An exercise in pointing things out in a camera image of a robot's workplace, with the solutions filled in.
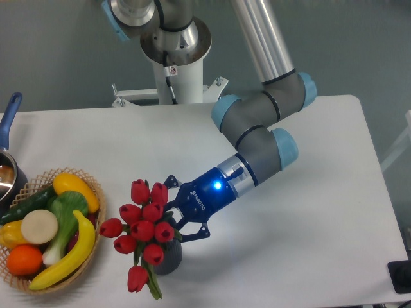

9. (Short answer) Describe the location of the orange fruit toy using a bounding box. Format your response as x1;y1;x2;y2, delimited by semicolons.
6;244;42;276

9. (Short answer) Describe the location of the green bok choy toy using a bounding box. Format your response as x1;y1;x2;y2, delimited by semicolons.
43;191;89;267

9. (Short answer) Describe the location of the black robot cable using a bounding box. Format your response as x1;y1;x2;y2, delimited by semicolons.
162;50;179;105

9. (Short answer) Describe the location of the yellow bell pepper toy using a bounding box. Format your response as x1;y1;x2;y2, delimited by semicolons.
1;220;29;249

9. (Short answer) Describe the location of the red tulip bouquet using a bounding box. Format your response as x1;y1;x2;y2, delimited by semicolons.
100;179;180;300

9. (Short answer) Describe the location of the yellow squash toy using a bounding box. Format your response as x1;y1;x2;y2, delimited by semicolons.
53;173;100;213

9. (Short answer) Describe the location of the green cucumber toy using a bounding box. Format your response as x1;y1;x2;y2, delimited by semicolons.
1;186;57;226

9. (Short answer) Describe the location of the blue handled saucepan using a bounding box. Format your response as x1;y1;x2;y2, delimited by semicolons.
1;92;27;215

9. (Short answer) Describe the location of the yellow plastic banana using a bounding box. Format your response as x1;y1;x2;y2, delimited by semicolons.
29;210;96;291

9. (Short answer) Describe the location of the woven wicker basket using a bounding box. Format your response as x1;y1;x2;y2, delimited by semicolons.
1;167;106;295

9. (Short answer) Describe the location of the red fruit toy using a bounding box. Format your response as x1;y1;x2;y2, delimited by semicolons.
66;214;97;253

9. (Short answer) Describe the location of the white frame at right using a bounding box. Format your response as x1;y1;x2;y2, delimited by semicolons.
380;110;410;173

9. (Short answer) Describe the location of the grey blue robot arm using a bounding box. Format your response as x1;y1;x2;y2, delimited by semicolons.
102;1;317;242

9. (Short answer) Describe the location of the black device at edge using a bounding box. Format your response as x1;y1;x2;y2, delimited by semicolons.
387;260;410;294

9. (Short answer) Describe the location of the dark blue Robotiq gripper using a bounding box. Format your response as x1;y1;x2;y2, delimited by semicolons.
162;166;239;243

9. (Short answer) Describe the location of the beige round disc toy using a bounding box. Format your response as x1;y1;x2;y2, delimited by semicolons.
21;210;58;244

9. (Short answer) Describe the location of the dark grey ribbed vase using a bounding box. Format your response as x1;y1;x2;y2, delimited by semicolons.
154;238;183;276

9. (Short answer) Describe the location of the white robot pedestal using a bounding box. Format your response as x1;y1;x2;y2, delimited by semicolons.
112;58;229;107

